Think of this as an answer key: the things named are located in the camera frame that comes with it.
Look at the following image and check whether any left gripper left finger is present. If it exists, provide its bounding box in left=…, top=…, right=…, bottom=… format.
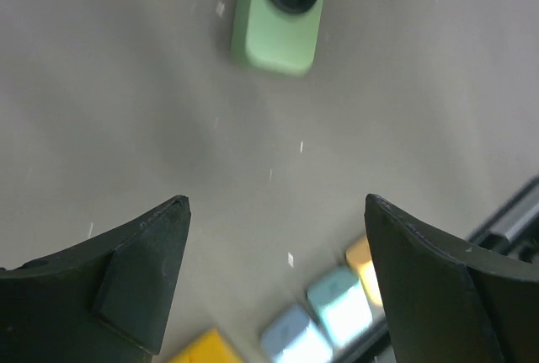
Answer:
left=1, top=195, right=191, bottom=362

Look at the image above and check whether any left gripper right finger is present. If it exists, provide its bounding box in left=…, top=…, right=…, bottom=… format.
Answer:
left=363, top=193, right=539, bottom=363

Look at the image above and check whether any teal small plug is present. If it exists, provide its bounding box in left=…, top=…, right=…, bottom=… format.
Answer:
left=307, top=266, right=373, bottom=349

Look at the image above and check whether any yellow small plug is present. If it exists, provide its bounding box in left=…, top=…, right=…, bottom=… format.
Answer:
left=345, top=236, right=383, bottom=307

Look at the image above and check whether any yellow cube adapter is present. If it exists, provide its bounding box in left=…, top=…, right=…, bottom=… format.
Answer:
left=169, top=328, right=243, bottom=363

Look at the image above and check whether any light blue small plug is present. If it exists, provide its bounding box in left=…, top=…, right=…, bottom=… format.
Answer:
left=260, top=304, right=334, bottom=363

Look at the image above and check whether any green power strip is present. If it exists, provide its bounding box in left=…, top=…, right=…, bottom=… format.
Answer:
left=230, top=0, right=323, bottom=77

